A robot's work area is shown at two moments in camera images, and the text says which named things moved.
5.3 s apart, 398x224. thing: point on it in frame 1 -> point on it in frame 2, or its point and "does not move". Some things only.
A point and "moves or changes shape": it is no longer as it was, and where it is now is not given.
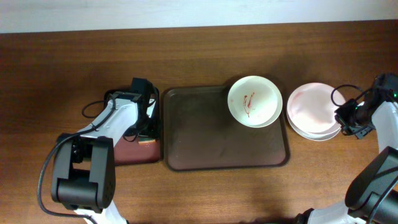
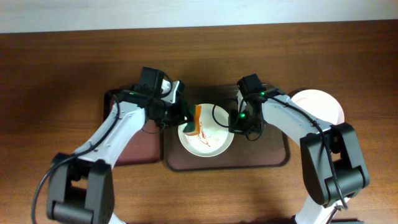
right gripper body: [352, 120] -> [242, 122]
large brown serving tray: [200, 132] does not move
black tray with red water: [146, 149] does not move
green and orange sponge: [143, 141] -> [193, 128]
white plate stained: [255, 101] moves or changes shape
